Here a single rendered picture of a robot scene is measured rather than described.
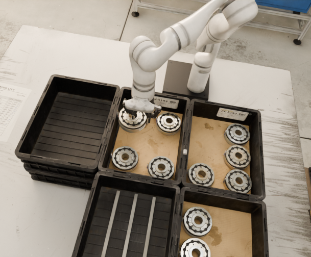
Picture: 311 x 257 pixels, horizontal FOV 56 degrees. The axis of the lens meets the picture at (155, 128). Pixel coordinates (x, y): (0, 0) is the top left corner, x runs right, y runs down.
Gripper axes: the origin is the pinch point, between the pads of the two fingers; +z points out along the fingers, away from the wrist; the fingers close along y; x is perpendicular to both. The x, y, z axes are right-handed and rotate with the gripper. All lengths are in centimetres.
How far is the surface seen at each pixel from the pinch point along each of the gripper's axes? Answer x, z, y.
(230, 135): -9.6, 14.8, -37.2
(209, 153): -0.6, 17.7, -29.2
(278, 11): -194, 71, -96
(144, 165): 10.1, 17.5, -3.8
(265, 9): -194, 71, -84
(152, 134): -4.9, 17.5, -4.7
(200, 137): -7.6, 17.6, -25.1
